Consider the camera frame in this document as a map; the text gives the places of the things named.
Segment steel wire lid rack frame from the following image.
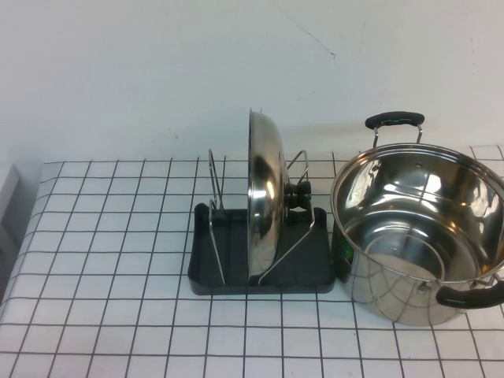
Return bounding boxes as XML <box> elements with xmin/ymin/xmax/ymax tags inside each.
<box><xmin>207</xmin><ymin>148</ymin><xmax>316</xmax><ymax>287</ymax></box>

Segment stainless steel pot black handles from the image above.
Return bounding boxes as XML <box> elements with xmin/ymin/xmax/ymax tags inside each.
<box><xmin>329</xmin><ymin>109</ymin><xmax>504</xmax><ymax>328</ymax></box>

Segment white black grid tablecloth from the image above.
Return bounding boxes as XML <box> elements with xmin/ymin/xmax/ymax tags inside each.
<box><xmin>0</xmin><ymin>145</ymin><xmax>504</xmax><ymax>378</ymax></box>

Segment stainless steel pot lid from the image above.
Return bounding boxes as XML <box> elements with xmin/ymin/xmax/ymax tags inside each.
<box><xmin>246</xmin><ymin>108</ymin><xmax>313</xmax><ymax>285</ymax></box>

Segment black plastic rack tray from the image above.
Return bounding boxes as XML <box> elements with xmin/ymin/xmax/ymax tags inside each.
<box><xmin>187</xmin><ymin>204</ymin><xmax>338</xmax><ymax>297</ymax></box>

